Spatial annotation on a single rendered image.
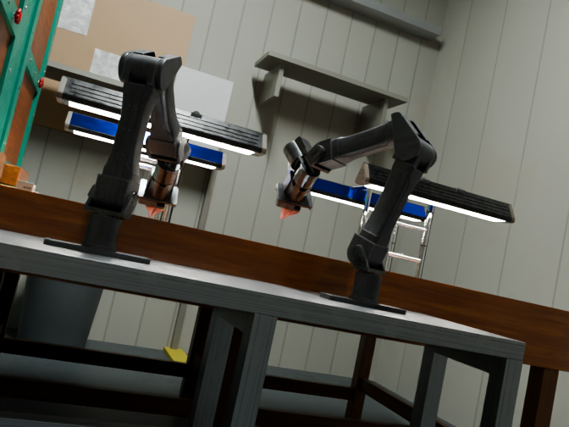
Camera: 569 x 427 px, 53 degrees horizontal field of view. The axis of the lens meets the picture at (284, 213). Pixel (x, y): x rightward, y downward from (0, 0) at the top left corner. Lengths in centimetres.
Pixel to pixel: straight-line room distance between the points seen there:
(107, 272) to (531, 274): 267
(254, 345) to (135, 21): 312
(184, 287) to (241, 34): 322
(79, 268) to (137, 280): 9
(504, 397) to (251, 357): 58
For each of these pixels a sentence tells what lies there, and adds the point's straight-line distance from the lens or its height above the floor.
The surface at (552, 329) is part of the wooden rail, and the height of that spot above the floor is 70.
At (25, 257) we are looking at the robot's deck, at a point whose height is 65.
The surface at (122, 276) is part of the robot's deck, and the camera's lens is 99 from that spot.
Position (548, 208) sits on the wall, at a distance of 336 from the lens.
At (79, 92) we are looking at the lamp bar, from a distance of 173.
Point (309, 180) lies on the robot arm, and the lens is 149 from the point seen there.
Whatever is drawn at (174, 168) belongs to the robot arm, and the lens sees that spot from 145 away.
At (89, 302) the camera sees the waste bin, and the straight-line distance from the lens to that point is 332.
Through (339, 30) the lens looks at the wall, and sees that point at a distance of 439.
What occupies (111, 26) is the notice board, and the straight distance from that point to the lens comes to 393.
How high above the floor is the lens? 73
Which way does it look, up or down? 5 degrees up
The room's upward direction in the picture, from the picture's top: 12 degrees clockwise
